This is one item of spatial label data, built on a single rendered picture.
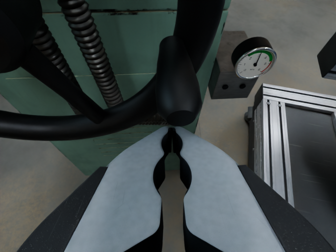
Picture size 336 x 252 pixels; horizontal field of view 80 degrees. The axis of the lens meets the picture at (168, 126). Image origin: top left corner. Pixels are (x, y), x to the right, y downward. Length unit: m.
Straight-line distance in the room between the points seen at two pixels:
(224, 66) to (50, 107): 0.39
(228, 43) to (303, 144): 0.57
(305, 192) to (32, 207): 1.01
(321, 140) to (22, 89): 0.95
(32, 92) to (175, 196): 0.64
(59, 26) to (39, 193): 0.78
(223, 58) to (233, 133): 0.69
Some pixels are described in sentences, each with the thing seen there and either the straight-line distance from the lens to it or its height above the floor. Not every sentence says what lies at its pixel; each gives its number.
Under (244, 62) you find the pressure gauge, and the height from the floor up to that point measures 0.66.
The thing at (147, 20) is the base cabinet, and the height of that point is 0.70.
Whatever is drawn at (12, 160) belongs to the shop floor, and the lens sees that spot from 1.16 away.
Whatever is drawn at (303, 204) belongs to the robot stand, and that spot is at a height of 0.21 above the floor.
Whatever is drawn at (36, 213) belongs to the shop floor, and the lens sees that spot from 1.02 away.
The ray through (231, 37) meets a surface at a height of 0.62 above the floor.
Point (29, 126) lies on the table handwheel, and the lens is 0.25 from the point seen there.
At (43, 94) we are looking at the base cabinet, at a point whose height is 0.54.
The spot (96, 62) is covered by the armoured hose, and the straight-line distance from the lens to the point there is 0.24.
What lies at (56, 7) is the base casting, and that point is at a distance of 0.36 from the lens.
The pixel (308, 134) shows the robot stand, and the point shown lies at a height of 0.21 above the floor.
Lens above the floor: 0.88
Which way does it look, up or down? 59 degrees down
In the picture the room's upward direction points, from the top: 3 degrees clockwise
